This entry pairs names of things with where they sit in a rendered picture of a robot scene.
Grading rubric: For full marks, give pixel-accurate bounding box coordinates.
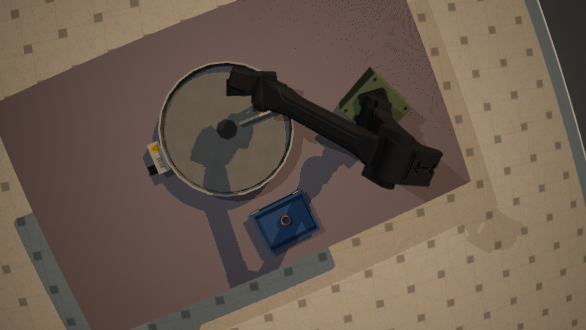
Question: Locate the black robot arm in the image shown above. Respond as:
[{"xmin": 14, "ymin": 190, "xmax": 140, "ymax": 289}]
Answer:
[{"xmin": 226, "ymin": 66, "xmax": 443, "ymax": 190}]

